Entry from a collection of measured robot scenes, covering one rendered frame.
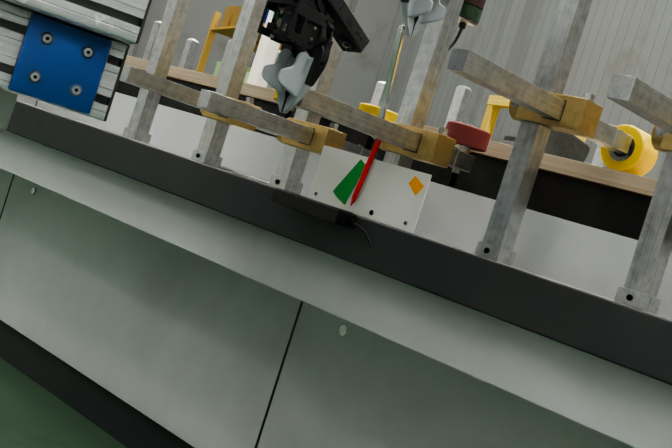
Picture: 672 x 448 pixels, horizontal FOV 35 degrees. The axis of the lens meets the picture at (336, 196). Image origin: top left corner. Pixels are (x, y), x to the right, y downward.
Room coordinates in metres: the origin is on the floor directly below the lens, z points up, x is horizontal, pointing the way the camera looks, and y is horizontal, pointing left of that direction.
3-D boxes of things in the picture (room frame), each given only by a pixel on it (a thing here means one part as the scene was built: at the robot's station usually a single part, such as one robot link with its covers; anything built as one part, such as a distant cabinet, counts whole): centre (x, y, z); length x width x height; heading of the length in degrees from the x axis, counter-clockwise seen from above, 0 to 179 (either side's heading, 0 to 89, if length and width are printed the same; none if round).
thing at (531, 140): (1.63, -0.26, 0.93); 0.04 x 0.04 x 0.48; 46
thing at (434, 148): (1.79, -0.10, 0.85); 0.14 x 0.06 x 0.05; 46
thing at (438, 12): (1.74, -0.06, 1.05); 0.06 x 0.03 x 0.09; 45
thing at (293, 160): (1.98, 0.10, 0.90); 0.04 x 0.04 x 0.48; 46
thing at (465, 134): (1.86, -0.19, 0.85); 0.08 x 0.08 x 0.11
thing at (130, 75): (2.08, 0.29, 0.81); 0.44 x 0.03 x 0.04; 136
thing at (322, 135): (1.96, 0.08, 0.81); 0.14 x 0.06 x 0.05; 46
